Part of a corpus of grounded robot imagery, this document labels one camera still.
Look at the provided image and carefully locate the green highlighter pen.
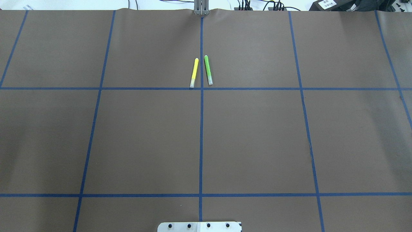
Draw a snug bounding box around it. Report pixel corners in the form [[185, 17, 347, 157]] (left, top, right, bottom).
[[204, 55, 213, 85]]

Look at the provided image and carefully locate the yellow highlighter pen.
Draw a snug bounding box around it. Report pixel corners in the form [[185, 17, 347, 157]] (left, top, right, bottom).
[[189, 58, 200, 88]]

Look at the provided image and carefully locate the grey aluminium frame post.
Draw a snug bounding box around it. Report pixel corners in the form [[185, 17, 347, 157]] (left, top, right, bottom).
[[193, 0, 210, 16]]

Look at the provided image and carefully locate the white camera stand base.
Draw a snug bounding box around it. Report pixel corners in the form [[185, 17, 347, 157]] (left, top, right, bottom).
[[157, 221, 242, 232]]

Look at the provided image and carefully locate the brown paper table mat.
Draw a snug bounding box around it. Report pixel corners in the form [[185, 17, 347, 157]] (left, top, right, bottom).
[[1, 9, 411, 232]]

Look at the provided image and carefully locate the black power adapter box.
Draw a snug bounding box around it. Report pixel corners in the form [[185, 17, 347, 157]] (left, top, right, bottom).
[[309, 0, 356, 12]]

